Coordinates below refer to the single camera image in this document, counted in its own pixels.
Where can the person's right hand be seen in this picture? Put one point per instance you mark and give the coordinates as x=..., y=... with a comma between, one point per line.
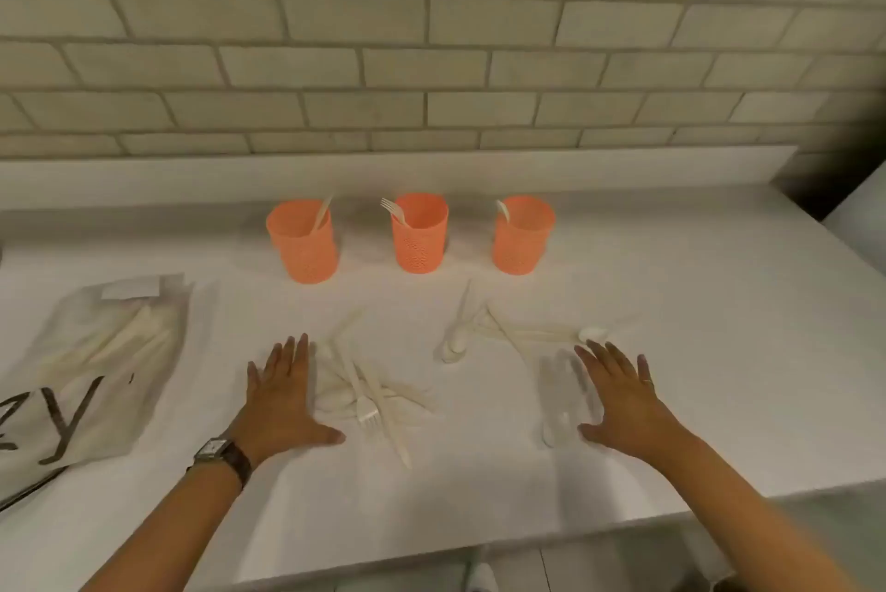
x=633, y=415

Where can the person's left hand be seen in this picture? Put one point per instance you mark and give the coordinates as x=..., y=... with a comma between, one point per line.
x=284, y=405

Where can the bunch of mixed plastic cutlery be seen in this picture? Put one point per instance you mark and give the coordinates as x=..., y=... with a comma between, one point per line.
x=457, y=342
x=367, y=398

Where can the orange mesh plastic cup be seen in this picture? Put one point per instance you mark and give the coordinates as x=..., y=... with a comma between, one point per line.
x=304, y=252
x=420, y=245
x=522, y=245

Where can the cream plastic cutlery knife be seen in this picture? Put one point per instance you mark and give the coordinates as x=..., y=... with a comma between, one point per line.
x=322, y=214

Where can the forks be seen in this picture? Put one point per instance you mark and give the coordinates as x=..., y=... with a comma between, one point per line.
x=396, y=212

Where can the white plastic cutlery spoon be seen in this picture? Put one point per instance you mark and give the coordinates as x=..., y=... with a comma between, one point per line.
x=503, y=211

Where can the translucent black print plastic bag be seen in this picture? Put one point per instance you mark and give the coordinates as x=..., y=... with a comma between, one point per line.
x=41, y=370

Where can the person's right forearm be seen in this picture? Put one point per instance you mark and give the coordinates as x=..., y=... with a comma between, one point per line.
x=747, y=522

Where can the person's left forearm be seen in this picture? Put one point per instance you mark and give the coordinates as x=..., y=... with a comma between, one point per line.
x=166, y=536

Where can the person's white shoe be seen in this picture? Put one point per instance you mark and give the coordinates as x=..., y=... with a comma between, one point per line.
x=480, y=576

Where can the white appliance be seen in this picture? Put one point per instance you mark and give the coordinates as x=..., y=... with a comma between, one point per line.
x=862, y=218

